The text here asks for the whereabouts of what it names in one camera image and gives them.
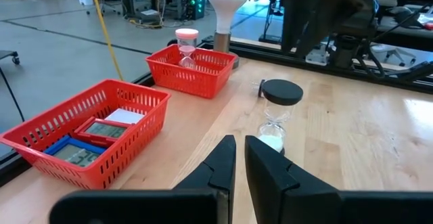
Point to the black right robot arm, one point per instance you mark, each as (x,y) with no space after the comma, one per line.
(304,14)

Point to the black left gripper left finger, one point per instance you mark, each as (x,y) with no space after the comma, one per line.
(220,170)

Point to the white digital timer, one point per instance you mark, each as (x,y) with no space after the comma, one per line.
(123,116)

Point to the pink capped hourglass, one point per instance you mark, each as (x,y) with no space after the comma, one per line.
(186,34)

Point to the equipment box green lights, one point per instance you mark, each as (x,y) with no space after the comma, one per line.
(194,7)

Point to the white sand hourglass black caps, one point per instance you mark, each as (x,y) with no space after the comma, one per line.
(282,92)

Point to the black wheeled base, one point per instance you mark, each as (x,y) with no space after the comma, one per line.
(10,55)

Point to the grey office chair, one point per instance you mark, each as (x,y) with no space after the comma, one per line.
(389,53)

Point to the white mushroom lamp wooden base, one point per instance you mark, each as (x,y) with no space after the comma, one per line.
(226,0)

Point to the red plastic basket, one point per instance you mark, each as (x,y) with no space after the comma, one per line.
(189,82)
(142,139)

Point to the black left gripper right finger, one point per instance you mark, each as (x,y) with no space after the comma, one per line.
(277,190)

